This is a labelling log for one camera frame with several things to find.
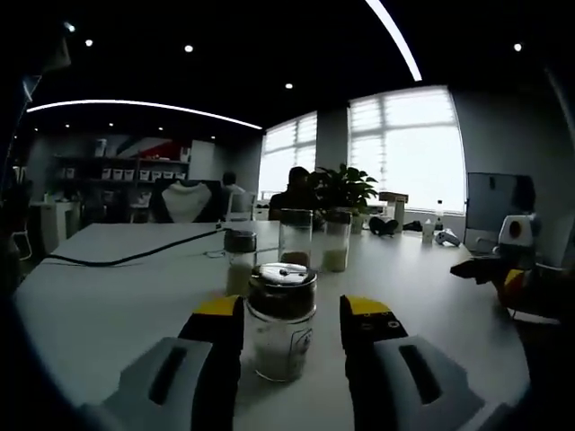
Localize silver desktop monitor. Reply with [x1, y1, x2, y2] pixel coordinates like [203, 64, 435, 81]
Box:
[464, 172, 538, 255]

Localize shelf with white boxes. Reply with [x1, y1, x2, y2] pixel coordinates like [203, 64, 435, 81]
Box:
[53, 152, 190, 212]

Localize window with blinds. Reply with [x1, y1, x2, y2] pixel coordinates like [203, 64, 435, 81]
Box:
[258, 111, 318, 212]
[348, 84, 466, 215]

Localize small seasoning bottle beige contents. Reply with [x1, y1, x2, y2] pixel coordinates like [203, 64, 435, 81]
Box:
[223, 229, 259, 298]

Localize straight ceiling light strip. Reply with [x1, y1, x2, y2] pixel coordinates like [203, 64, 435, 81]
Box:
[26, 99, 262, 131]

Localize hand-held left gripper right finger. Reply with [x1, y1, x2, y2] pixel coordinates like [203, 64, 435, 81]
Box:
[339, 294, 489, 431]

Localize potted green plant white pot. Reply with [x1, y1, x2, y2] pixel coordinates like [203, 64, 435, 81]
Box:
[309, 163, 379, 234]

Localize tall seasoning bottle cream contents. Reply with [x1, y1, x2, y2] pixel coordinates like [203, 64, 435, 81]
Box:
[322, 210, 352, 273]

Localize tall seasoning bottle brown contents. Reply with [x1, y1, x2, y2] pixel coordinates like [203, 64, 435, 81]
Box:
[278, 208, 314, 270]

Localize small seasoning bottle white contents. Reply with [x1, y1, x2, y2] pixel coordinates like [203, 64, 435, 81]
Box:
[245, 262, 319, 383]

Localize white cabinet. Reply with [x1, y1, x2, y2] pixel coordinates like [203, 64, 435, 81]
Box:
[29, 199, 82, 252]

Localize chair with white black jersey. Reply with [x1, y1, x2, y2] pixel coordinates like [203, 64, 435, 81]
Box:
[152, 179, 224, 224]

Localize curved ceiling light strip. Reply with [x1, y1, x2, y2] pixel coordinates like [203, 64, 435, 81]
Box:
[366, 0, 423, 83]

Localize black power cable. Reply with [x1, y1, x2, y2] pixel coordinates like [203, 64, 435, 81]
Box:
[44, 227, 231, 267]

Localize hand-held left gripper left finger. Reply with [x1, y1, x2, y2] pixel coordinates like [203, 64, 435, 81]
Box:
[80, 294, 246, 431]

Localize dark grey headset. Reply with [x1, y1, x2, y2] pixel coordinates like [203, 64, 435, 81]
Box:
[367, 215, 401, 238]

